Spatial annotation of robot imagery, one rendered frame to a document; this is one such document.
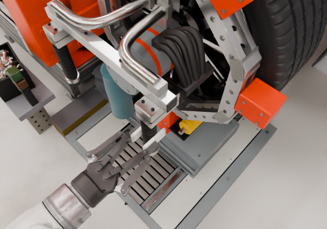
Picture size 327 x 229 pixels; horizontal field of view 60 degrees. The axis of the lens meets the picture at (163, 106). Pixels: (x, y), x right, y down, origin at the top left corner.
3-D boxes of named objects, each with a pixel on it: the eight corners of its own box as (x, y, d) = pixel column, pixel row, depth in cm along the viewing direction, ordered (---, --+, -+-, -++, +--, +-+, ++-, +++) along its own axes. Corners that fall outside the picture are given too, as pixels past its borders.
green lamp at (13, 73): (24, 77, 104) (20, 70, 101) (14, 83, 103) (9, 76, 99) (18, 71, 106) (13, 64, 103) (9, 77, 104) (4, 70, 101)
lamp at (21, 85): (29, 85, 109) (25, 79, 105) (20, 91, 107) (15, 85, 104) (24, 80, 110) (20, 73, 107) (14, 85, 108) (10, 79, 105)
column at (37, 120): (54, 124, 165) (25, 78, 130) (39, 134, 161) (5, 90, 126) (45, 113, 169) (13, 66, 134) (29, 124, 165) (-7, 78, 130)
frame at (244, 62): (230, 136, 96) (290, -5, 50) (218, 149, 93) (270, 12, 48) (122, 54, 116) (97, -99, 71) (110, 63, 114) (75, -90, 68)
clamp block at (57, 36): (86, 32, 77) (81, 16, 73) (59, 49, 73) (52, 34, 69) (75, 24, 79) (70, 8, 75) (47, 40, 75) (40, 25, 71)
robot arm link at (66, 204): (76, 237, 60) (99, 216, 62) (63, 229, 52) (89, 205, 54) (51, 206, 63) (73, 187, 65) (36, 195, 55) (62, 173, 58)
